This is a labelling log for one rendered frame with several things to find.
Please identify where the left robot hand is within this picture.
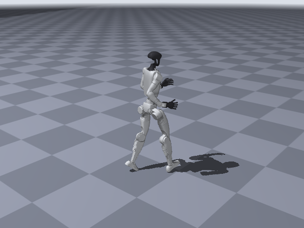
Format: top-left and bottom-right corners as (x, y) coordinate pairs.
(160, 78), (173, 88)

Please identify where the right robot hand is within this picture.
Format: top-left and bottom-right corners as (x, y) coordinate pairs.
(163, 99), (178, 109)

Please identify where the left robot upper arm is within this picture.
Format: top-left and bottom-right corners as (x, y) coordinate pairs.
(140, 67), (146, 89)

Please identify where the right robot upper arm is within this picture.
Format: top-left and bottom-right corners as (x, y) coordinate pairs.
(146, 72), (163, 96)

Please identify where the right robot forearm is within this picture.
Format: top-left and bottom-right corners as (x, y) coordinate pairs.
(148, 92), (167, 107)

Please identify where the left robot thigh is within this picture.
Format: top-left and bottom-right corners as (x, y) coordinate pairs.
(136, 105), (150, 142)

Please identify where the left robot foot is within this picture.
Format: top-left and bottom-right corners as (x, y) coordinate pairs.
(125, 161), (139, 171)

